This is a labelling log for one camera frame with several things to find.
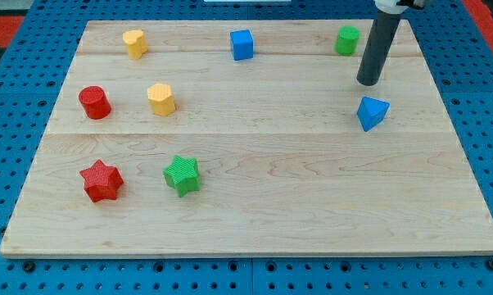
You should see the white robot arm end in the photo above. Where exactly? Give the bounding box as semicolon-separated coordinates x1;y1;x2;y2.
374;0;431;15

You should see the yellow hexagon block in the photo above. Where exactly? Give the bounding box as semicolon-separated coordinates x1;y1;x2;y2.
147;84;176;116

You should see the blue triangle block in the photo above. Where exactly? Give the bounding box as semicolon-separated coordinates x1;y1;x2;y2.
356;97;390;132

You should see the wooden board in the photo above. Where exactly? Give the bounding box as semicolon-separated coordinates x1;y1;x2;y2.
0;20;493;259

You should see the green star block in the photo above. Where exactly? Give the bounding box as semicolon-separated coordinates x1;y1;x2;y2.
163;155;200;197

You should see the blue cube block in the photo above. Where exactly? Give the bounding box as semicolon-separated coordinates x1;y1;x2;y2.
229;29;254;61

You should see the red star block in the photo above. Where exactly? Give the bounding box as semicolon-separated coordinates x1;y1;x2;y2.
79;159;124;202

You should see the green cylinder block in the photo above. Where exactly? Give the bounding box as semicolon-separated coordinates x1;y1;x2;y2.
334;25;360;56

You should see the yellow heart block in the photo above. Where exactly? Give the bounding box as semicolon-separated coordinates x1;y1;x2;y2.
122;29;148;60

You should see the red cylinder block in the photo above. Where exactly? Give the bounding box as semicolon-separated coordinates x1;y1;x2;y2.
79;85;111;120

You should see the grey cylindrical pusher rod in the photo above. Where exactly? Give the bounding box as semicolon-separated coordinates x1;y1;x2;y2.
356;10;401;86

